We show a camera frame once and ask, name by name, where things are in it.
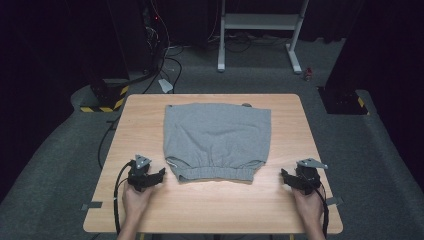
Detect white metal stand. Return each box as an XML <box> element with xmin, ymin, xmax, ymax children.
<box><xmin>216</xmin><ymin>0</ymin><xmax>310</xmax><ymax>75</ymax></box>

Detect grey sweatpants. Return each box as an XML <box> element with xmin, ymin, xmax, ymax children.
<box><xmin>162</xmin><ymin>102</ymin><xmax>272</xmax><ymax>184</ymax></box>

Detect cable bundle under stand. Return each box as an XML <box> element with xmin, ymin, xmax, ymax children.
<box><xmin>207</xmin><ymin>30</ymin><xmax>292</xmax><ymax>54</ymax></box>

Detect person's left hand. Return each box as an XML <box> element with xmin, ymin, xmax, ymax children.
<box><xmin>121</xmin><ymin>181</ymin><xmax>157</xmax><ymax>219</ymax></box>

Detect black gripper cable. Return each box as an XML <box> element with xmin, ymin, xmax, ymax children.
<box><xmin>313</xmin><ymin>181</ymin><xmax>330</xmax><ymax>239</ymax></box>
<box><xmin>113</xmin><ymin>160</ymin><xmax>135</xmax><ymax>236</ymax></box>

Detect black yellow striped base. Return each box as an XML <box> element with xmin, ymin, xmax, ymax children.
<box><xmin>317</xmin><ymin>85</ymin><xmax>370</xmax><ymax>116</ymax></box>
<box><xmin>79</xmin><ymin>78</ymin><xmax>130</xmax><ymax>114</ymax></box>

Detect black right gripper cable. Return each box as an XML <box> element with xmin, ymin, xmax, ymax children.
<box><xmin>313</xmin><ymin>181</ymin><xmax>330</xmax><ymax>239</ymax></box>

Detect grey tape strip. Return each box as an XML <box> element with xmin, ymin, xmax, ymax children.
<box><xmin>324</xmin><ymin>196</ymin><xmax>345</xmax><ymax>207</ymax></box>
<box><xmin>81</xmin><ymin>201</ymin><xmax>104</xmax><ymax>212</ymax></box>

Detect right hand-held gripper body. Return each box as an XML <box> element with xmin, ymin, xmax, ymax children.
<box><xmin>292</xmin><ymin>157</ymin><xmax>329</xmax><ymax>197</ymax></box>

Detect black floor cable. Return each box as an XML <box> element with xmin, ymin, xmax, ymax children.
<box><xmin>141</xmin><ymin>46</ymin><xmax>184</xmax><ymax>95</ymax></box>

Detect person's right hand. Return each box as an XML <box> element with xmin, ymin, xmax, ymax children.
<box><xmin>291</xmin><ymin>185</ymin><xmax>325</xmax><ymax>224</ymax></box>

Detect black cable beside table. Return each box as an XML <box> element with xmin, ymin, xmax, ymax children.
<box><xmin>97</xmin><ymin>116</ymin><xmax>122</xmax><ymax>170</ymax></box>

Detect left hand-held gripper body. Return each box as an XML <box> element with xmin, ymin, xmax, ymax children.
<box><xmin>126</xmin><ymin>154</ymin><xmax>158</xmax><ymax>193</ymax></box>

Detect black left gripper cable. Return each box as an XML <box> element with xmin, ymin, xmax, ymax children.
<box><xmin>113</xmin><ymin>160</ymin><xmax>135</xmax><ymax>236</ymax></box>

